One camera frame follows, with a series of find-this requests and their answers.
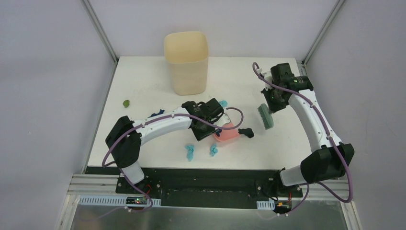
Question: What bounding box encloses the mint green hand brush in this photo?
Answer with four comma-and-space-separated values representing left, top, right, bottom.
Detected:
258, 103, 274, 130

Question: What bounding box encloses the pink plastic dustpan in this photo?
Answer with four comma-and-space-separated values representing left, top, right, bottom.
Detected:
213, 129, 240, 142

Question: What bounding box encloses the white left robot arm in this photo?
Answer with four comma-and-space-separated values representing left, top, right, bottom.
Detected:
105, 98, 231, 194

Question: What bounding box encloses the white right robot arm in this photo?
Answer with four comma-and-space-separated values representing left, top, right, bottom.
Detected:
253, 63, 354, 196

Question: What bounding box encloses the light blue paper scrap upper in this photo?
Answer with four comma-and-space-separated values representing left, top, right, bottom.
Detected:
219, 100, 228, 107

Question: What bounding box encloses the light blue small paper scrap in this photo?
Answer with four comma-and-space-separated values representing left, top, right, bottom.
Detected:
210, 143, 218, 157

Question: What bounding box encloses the black flat paper scrap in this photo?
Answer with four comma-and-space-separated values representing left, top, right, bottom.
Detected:
238, 128, 255, 138

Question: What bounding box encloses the light blue long paper scrap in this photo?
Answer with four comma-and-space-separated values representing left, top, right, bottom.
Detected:
185, 145, 195, 162

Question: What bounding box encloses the dark blue scrap near left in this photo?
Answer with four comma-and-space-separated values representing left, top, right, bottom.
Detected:
149, 109, 165, 117

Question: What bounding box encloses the beige plastic waste bin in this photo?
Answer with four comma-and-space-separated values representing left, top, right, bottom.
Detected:
164, 31, 209, 95

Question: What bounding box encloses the green paper scrap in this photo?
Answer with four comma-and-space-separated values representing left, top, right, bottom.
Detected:
123, 100, 130, 108

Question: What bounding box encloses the right controller circuit board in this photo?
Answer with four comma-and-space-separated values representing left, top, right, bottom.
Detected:
273, 203, 292, 214

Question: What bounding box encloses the controller circuit board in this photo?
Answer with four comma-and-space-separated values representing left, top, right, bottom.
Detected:
125, 197, 148, 207
273, 203, 292, 214

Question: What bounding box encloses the left controller circuit board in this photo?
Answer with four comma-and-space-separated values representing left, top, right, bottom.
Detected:
125, 197, 148, 207

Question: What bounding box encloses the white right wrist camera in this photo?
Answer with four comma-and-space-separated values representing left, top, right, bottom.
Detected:
256, 68, 272, 84

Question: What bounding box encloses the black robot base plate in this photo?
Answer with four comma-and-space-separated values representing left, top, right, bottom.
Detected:
87, 167, 337, 210

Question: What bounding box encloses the aluminium frame rail right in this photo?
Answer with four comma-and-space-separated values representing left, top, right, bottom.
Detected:
302, 0, 347, 67

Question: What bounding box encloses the aluminium frame rail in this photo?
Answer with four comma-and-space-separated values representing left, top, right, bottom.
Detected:
302, 0, 347, 67
80, 0, 119, 65

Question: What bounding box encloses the aluminium frame rail left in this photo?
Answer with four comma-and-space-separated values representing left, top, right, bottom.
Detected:
80, 0, 119, 65

